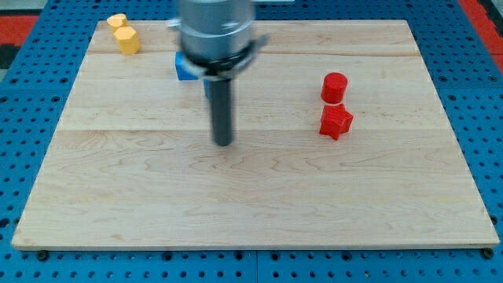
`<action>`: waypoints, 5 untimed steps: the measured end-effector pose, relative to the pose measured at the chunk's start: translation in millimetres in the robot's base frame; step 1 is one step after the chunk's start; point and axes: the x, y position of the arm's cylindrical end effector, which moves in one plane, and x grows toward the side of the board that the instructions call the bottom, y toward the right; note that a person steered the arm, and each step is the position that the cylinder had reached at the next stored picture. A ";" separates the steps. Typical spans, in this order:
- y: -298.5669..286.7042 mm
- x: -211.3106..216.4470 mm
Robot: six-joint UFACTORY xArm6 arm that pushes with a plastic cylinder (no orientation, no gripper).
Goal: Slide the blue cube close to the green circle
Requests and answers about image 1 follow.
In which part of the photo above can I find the blue cube block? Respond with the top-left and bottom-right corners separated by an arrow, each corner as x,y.
174,51 -> 198,81

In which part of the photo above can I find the wooden board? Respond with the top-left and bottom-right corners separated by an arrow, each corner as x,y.
12,20 -> 500,251

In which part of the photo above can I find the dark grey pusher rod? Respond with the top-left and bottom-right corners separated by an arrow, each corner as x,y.
207,79 -> 233,146

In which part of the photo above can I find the black cable loop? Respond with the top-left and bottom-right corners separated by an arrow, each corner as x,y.
184,37 -> 260,78

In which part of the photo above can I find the red cylinder block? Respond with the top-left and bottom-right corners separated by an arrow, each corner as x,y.
321,72 -> 348,104

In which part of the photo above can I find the yellow hexagon block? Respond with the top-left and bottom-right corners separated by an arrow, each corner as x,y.
113,26 -> 141,55

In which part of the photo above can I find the blue block behind rod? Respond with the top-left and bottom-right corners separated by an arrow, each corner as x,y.
203,79 -> 210,99

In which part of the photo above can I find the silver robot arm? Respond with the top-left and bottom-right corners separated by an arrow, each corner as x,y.
168,0 -> 269,146

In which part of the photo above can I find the yellow block rear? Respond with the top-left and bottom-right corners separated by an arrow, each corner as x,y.
106,13 -> 128,33

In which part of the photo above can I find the red star block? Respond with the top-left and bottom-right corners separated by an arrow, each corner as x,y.
319,104 -> 354,140

